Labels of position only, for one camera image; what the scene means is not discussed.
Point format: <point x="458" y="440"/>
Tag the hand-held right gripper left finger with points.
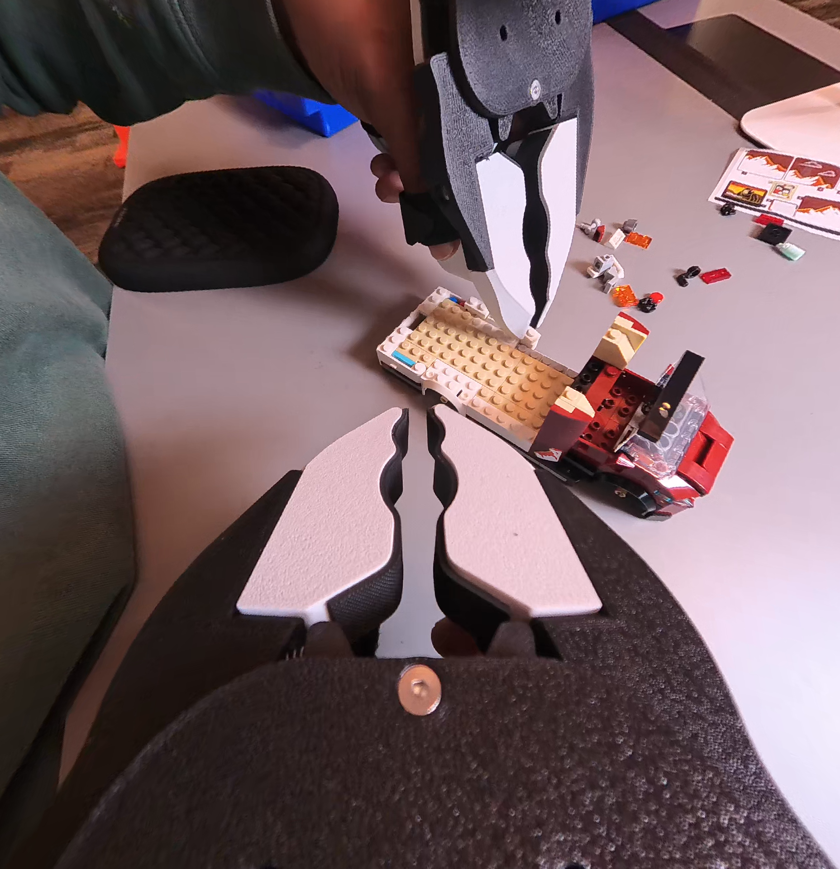
<point x="318" y="536"/>

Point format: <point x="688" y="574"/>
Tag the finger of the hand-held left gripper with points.
<point x="562" y="183"/>
<point x="501" y="224"/>

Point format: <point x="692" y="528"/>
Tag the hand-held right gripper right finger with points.
<point x="522" y="536"/>

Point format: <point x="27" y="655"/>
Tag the toy brick truck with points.
<point x="501" y="380"/>

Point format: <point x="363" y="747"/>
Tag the white booklet stand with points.
<point x="800" y="119"/>

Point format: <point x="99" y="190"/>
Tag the person's left forearm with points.
<point x="155" y="54"/>

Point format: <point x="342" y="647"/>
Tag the pile of small loose bricks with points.
<point x="604" y="266"/>

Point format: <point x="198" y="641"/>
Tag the orange transparent brick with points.
<point x="623" y="297"/>

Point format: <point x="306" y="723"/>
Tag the black piece with red stud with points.
<point x="651" y="302"/>

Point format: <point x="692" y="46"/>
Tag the red transparent brick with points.
<point x="715" y="275"/>
<point x="767" y="219"/>

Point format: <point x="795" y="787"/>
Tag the sticker sheet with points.
<point x="780" y="197"/>

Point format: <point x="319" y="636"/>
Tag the pale green small piece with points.
<point x="792" y="252"/>

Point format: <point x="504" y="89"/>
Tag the black oval pad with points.
<point x="216" y="231"/>

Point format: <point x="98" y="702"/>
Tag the person's torso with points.
<point x="46" y="407"/>

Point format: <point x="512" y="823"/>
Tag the small orange object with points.
<point x="121" y="146"/>

